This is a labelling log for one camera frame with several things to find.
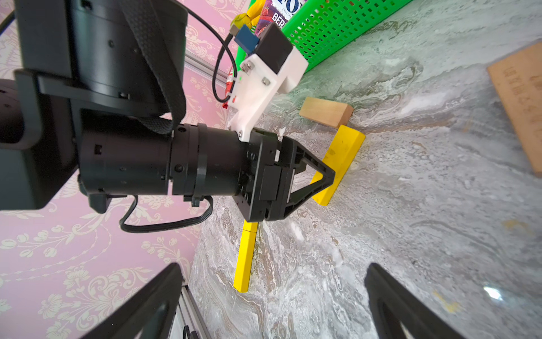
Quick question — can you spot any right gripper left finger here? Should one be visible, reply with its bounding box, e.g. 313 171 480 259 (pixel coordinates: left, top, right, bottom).
84 263 183 338

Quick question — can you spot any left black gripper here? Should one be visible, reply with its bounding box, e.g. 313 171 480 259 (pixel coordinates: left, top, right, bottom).
80 121 335 222

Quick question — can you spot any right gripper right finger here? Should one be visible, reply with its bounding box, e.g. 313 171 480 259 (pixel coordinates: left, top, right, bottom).
364 263 462 339

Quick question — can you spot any wooden block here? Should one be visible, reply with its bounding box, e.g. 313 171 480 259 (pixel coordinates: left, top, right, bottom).
299 97 354 129

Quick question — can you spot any wooden block one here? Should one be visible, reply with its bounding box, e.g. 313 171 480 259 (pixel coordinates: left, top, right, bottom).
487 41 541 177

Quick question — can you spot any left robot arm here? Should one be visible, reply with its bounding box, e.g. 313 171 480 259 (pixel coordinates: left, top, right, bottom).
1 1 335 223

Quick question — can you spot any green plastic basket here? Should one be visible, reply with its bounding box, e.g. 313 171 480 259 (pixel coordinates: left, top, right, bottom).
230 0 407 71

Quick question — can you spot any purple snack packet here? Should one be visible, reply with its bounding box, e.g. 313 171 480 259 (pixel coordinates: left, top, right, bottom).
255 0 307 36

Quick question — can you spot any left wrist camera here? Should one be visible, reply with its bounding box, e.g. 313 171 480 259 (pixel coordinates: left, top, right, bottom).
228 23 309 143

